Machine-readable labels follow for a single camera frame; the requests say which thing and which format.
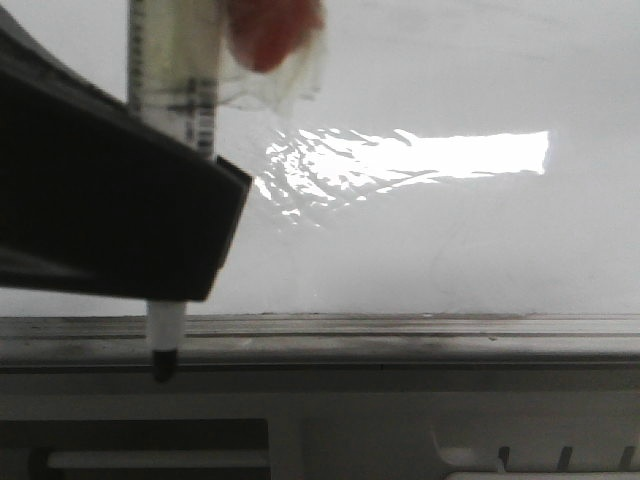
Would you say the white black whiteboard marker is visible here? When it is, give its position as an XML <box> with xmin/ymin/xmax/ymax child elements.
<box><xmin>126</xmin><ymin>0</ymin><xmax>221</xmax><ymax>384</ymax></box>

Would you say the red round magnet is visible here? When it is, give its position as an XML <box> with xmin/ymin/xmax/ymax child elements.
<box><xmin>225</xmin><ymin>0</ymin><xmax>324</xmax><ymax>73</ymax></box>

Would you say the white plastic casing below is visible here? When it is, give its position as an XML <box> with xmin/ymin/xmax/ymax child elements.
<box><xmin>1</xmin><ymin>365</ymin><xmax>639</xmax><ymax>479</ymax></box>

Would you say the white whiteboard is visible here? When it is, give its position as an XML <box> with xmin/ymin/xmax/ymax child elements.
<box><xmin>0</xmin><ymin>0</ymin><xmax>640</xmax><ymax>318</ymax></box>

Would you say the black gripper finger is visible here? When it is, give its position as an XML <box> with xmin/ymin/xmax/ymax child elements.
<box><xmin>1</xmin><ymin>12</ymin><xmax>251</xmax><ymax>301</ymax></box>

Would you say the grey aluminium whiteboard frame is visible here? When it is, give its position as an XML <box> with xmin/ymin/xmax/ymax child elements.
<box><xmin>1</xmin><ymin>314</ymin><xmax>639</xmax><ymax>370</ymax></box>

